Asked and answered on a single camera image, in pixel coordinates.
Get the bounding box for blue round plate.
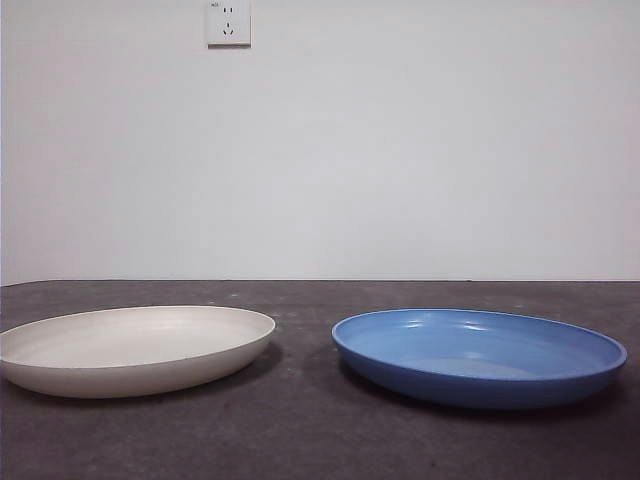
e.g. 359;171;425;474
330;307;628;411

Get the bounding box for white round plate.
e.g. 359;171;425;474
0;304;277;400

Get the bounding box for white wall socket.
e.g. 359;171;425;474
206;0;253;50

